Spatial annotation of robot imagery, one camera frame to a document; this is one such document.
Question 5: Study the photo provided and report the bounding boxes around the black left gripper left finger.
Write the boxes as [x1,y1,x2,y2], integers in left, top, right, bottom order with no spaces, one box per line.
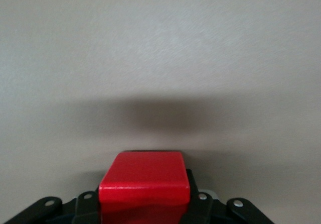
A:
[4,190,101,224]

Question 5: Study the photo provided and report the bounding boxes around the red wooden cube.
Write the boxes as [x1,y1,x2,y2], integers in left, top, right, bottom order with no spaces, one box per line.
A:
[98,150,191,224]

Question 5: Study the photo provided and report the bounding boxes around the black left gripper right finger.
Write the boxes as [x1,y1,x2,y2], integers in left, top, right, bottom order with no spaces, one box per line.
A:
[184,168,273,224]

